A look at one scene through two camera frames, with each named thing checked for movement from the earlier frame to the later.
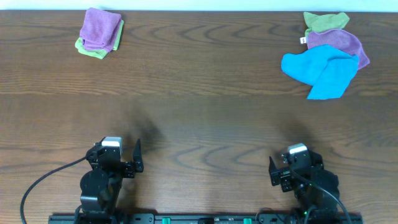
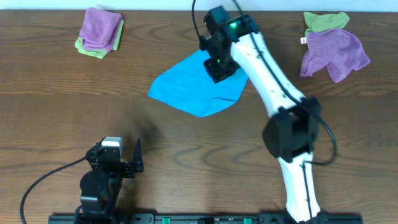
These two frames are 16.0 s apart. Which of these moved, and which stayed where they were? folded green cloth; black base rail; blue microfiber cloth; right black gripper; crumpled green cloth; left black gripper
Moved: right black gripper; blue microfiber cloth
Stayed: crumpled green cloth; left black gripper; folded green cloth; black base rail
